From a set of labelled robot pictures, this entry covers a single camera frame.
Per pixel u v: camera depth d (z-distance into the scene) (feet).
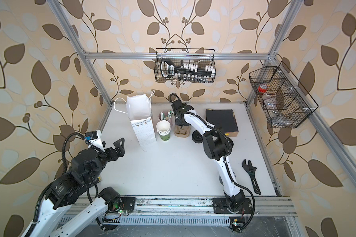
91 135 1.75
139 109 3.25
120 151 1.94
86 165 1.47
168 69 2.77
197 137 3.19
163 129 3.07
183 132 3.26
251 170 2.78
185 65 2.70
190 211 2.42
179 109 2.49
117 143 1.91
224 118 3.53
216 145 1.97
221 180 2.71
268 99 2.31
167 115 2.89
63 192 1.38
